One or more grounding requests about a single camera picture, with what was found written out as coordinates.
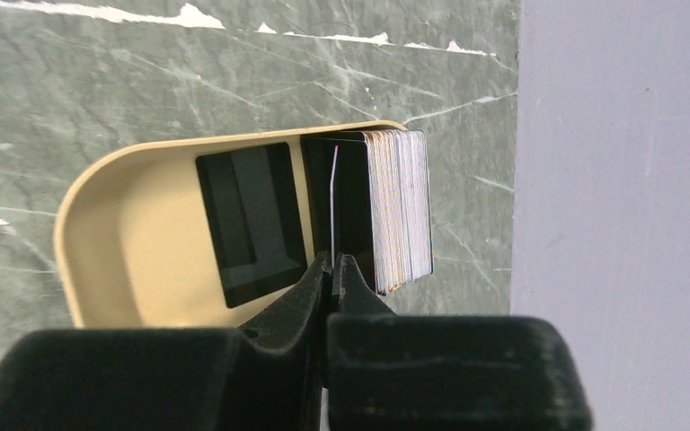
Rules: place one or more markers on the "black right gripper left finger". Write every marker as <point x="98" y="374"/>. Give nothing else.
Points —
<point x="265" y="374"/>

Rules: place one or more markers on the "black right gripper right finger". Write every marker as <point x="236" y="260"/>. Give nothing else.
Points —
<point x="445" y="372"/>

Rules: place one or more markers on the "stack of cards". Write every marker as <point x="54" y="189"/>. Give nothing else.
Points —
<point x="398" y="180"/>

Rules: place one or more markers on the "black card lying in tray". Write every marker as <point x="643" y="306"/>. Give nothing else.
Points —
<point x="251" y="204"/>

